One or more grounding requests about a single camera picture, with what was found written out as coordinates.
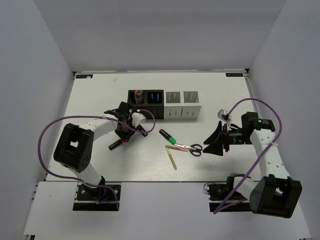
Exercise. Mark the pink cap black highlighter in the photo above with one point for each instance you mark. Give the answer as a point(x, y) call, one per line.
point(115, 144)

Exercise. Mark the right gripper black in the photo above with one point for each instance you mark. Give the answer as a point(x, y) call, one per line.
point(216, 140)

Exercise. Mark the white double pen holder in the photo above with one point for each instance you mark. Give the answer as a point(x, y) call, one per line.
point(181, 105)

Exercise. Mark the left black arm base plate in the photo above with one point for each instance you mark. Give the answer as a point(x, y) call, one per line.
point(103, 200)

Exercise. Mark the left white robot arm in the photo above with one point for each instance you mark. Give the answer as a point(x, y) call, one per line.
point(75, 145)

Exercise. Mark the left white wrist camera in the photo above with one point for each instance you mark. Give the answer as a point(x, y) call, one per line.
point(137, 118)

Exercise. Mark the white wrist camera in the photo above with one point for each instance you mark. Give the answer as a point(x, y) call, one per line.
point(224, 116)
point(137, 118)

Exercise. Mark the green cap black highlighter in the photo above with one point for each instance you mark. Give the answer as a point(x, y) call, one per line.
point(167, 136)

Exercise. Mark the slim orange pen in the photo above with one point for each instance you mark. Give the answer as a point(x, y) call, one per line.
point(172, 147)

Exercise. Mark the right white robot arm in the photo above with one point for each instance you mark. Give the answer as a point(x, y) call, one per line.
point(276, 194)

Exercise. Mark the black double pen holder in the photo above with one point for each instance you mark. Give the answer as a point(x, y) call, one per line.
point(152, 100)

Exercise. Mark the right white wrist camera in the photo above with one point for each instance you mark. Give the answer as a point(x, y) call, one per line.
point(224, 116)

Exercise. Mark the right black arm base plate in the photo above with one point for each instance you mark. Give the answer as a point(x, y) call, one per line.
point(217, 191)

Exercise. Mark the slim yellow pen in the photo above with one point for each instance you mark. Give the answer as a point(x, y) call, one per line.
point(171, 158)

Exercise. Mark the black handled scissors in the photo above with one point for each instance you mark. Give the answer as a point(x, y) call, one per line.
point(194, 149)

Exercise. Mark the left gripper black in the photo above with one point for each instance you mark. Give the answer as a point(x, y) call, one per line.
point(124, 137)

